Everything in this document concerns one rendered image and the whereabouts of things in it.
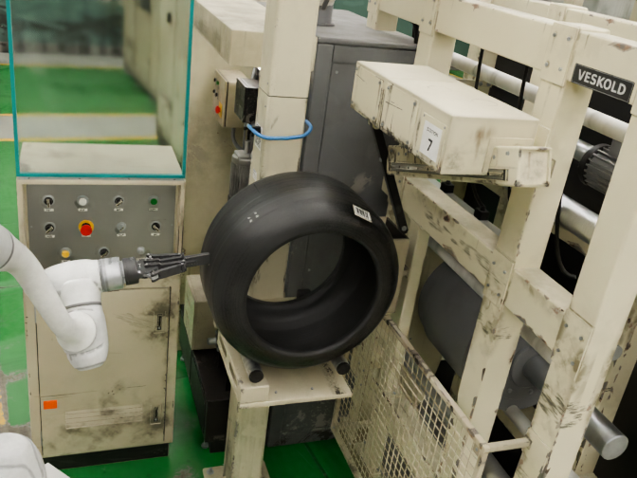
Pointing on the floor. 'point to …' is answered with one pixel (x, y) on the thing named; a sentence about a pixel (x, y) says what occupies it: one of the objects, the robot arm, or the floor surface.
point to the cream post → (293, 79)
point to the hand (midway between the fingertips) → (197, 260)
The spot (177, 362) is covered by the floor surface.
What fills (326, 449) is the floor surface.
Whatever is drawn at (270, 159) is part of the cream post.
